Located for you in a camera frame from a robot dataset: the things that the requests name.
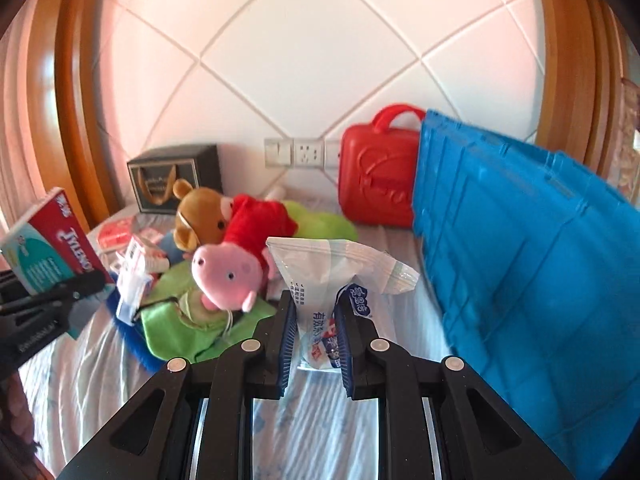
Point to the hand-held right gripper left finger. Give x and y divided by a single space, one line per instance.
286 340

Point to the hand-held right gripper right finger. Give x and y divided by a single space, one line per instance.
346 345

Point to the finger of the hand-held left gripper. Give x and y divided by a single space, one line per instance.
65 290

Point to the red and teal cardboard box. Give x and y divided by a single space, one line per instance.
60 245

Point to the white wet wipes packet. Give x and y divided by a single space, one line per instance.
320 270

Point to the blue plastic crate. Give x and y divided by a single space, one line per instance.
525 260

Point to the striped bed sheet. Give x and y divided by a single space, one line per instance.
85 385

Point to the red card pack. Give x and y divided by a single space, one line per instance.
150 236
115 232

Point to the white and red small box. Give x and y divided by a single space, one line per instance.
147 256

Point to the pink pig plush toy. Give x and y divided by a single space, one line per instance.
225 270

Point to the lime green cloth pouch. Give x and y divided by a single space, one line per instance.
170 330

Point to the lime green plush toy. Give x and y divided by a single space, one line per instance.
325 225

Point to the brown bear plush toy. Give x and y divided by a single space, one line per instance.
200 210

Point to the red toy suitcase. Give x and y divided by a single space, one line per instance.
375 175

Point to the black gift box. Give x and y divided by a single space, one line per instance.
200 165

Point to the white padded wooden headboard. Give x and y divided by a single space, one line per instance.
310 60

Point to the patterned fabric roll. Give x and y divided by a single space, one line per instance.
631 135

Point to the white wall switch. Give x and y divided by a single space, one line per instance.
277 152

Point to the white wall socket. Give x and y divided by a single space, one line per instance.
308 153

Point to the white wall plate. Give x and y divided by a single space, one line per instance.
332 154

